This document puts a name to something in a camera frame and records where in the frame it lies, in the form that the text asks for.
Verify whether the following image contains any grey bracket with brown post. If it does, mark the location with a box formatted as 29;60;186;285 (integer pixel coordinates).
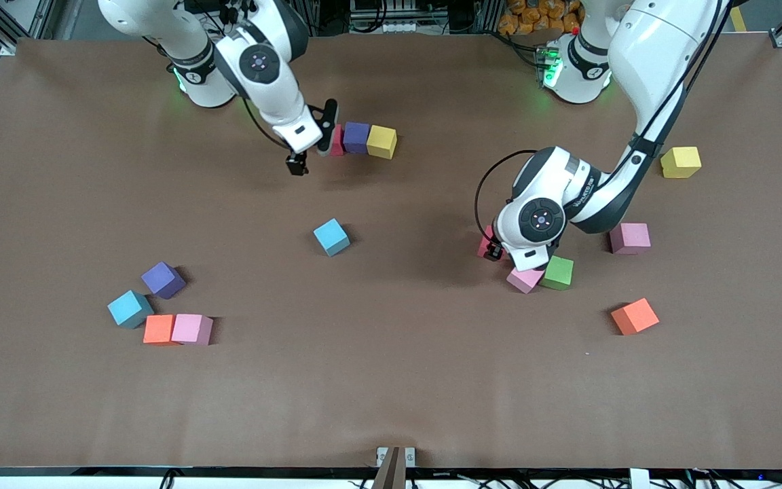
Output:
375;446;417;489

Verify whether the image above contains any yellow foam cube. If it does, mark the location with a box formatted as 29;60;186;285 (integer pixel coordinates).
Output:
367;125;398;160
660;146;703;179

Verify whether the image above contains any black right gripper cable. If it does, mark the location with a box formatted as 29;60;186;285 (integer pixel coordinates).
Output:
243;101;292;154

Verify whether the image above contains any purple foam cube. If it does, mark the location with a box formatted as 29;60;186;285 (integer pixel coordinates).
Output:
141;261;187;300
343;122;372;155

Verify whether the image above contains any black table edge strip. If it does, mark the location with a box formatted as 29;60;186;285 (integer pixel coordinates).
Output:
0;465;782;478

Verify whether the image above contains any pink foam cube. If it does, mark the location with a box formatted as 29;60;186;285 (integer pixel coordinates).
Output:
609;222;652;255
170;313;215;346
506;266;546;294

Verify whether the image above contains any light blue foam cube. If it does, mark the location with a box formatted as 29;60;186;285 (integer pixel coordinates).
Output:
107;289;155;330
313;218;352;257

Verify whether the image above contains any bag of orange fruit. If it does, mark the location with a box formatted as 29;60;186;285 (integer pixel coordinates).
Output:
498;0;585;36

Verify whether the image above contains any green foam cube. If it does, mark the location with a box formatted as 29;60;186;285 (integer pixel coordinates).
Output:
542;255;575;291

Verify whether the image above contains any orange foam cube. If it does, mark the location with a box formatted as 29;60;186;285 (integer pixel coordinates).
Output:
143;314;178;346
610;297;660;336

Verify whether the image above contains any brown table cover sheet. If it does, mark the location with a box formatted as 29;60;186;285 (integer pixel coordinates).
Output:
0;34;782;469

